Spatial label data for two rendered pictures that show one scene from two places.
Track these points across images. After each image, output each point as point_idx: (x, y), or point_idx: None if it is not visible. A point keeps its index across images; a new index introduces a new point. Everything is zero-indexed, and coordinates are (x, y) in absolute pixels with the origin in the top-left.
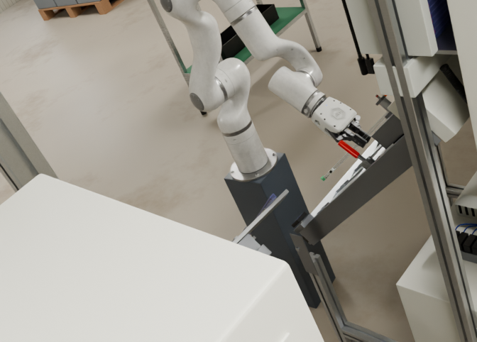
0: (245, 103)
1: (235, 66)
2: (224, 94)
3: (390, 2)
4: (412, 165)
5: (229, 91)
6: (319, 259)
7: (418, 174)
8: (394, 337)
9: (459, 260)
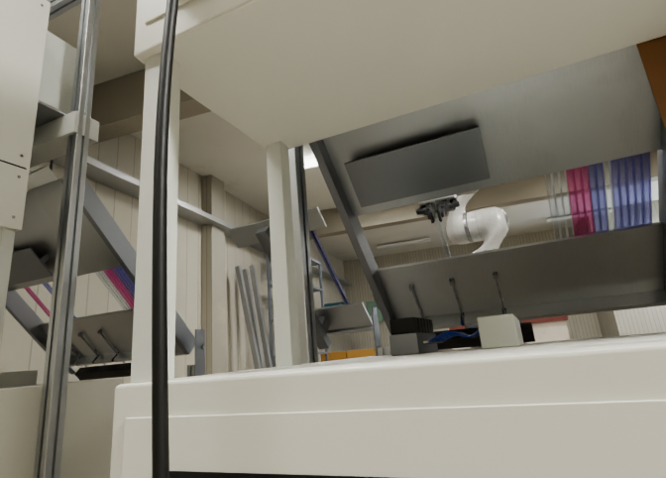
0: (486, 244)
1: (488, 209)
2: (465, 226)
3: None
4: (309, 145)
5: (471, 226)
6: (387, 349)
7: None
8: None
9: (295, 255)
